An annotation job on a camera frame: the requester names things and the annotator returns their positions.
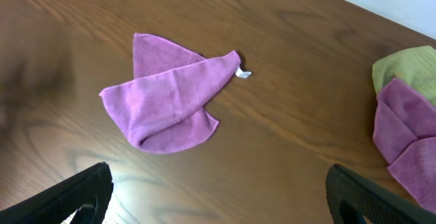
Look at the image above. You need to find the purple crumpled cloth on green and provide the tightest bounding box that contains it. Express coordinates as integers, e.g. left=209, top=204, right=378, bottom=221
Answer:
left=373, top=78, right=435, bottom=212

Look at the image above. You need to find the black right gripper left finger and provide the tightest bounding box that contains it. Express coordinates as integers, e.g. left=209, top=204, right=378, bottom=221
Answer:
left=1, top=162, right=114, bottom=224

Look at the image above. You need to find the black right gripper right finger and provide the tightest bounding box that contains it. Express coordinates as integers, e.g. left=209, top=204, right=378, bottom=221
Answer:
left=325, top=164, right=435, bottom=224

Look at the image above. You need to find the purple cloth with white tag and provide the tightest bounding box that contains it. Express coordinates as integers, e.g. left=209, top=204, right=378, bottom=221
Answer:
left=99, top=33, right=251, bottom=153

